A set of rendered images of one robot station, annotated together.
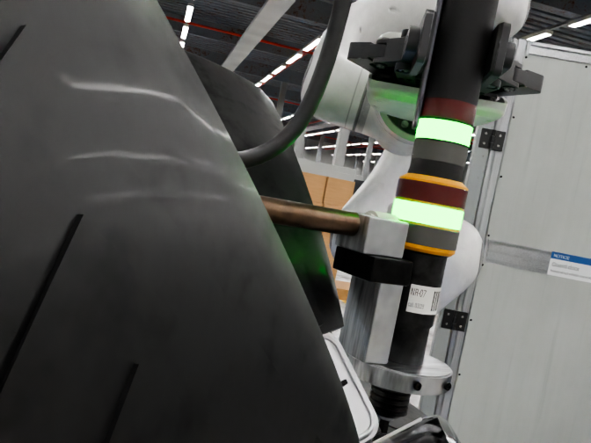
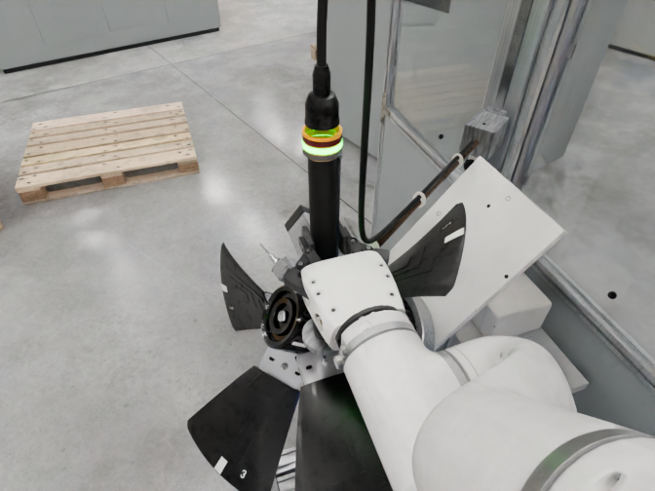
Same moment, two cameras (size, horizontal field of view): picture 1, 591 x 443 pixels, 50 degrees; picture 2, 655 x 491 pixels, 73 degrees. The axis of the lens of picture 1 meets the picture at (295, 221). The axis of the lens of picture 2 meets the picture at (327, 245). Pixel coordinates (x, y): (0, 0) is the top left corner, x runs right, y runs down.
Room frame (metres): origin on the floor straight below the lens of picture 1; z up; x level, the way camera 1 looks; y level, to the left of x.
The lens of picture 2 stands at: (0.80, -0.24, 1.85)
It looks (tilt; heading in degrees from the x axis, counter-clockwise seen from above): 42 degrees down; 157
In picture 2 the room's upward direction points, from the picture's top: straight up
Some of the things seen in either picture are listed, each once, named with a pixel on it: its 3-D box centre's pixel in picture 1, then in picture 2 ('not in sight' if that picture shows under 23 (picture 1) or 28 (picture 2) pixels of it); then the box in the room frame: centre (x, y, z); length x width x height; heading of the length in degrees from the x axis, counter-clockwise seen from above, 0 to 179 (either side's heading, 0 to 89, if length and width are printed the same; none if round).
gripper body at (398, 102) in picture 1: (433, 83); (354, 300); (0.51, -0.09, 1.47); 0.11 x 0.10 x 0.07; 176
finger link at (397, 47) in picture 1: (401, 45); (352, 241); (0.41, -0.05, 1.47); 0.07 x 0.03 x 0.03; 176
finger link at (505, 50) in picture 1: (507, 64); (302, 252); (0.41, -0.11, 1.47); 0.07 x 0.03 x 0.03; 176
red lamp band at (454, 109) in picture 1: (448, 112); not in sight; (0.40, -0.08, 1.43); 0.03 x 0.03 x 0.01
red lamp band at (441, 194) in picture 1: (431, 193); not in sight; (0.40, -0.08, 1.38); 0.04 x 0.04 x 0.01
